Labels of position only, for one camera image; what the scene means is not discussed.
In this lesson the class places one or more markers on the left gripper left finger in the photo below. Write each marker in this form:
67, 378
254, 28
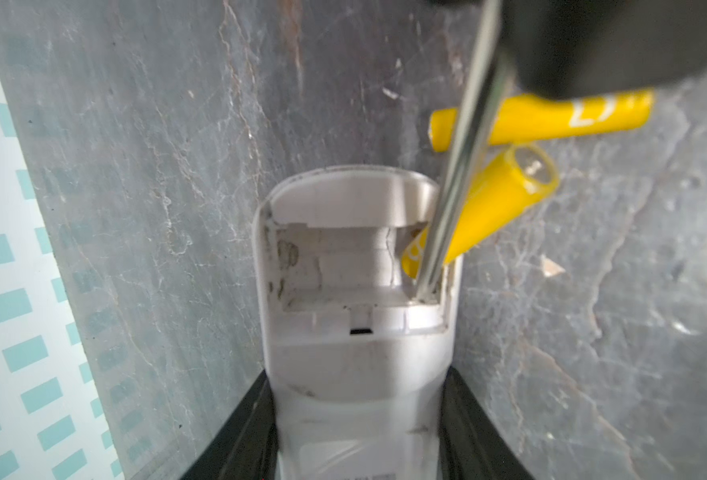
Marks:
247, 446

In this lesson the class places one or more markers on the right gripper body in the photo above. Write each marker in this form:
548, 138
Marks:
574, 49

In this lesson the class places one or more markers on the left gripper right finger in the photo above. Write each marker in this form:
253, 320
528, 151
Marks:
470, 447

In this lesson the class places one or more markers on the yellow battery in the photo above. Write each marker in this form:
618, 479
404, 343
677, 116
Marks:
527, 118
519, 177

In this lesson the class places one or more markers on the white remote control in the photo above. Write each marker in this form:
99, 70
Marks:
356, 365

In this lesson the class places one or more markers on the clear handle screwdriver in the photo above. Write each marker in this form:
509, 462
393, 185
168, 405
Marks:
485, 89

